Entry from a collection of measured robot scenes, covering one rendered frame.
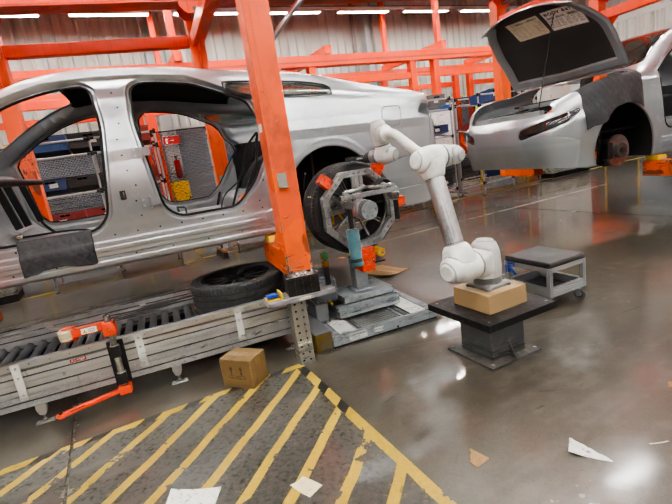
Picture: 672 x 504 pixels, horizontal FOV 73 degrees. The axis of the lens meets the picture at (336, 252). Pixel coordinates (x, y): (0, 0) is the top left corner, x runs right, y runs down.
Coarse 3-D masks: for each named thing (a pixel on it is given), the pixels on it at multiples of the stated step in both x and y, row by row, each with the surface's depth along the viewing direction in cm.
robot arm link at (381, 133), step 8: (376, 120) 290; (376, 128) 290; (384, 128) 288; (376, 136) 291; (384, 136) 288; (392, 136) 283; (400, 136) 279; (376, 144) 295; (384, 144) 294; (408, 144) 276
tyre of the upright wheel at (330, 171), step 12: (324, 168) 334; (336, 168) 318; (348, 168) 321; (360, 168) 324; (312, 180) 332; (312, 192) 321; (312, 204) 316; (312, 216) 318; (312, 228) 329; (324, 240) 324; (336, 240) 326; (348, 252) 331
